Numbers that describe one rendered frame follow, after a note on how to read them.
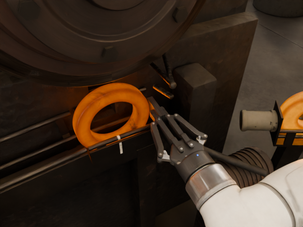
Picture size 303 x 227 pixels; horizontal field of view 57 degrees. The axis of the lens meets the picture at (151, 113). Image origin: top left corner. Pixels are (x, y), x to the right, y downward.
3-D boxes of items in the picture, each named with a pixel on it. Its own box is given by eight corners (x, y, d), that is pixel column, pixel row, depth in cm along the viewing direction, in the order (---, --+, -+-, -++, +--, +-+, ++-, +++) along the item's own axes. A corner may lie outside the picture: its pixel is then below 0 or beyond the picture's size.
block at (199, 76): (167, 129, 90) (170, 65, 73) (187, 120, 92) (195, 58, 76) (185, 152, 83) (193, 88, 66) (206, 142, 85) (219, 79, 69)
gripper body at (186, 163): (182, 192, 58) (161, 158, 64) (214, 176, 61) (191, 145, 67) (186, 173, 53) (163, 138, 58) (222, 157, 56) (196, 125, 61)
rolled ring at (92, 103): (150, 79, 62) (143, 72, 64) (67, 105, 55) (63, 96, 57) (150, 136, 74) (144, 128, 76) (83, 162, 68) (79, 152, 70)
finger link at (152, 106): (162, 123, 68) (159, 124, 68) (149, 105, 72) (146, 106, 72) (162, 115, 66) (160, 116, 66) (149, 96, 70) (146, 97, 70)
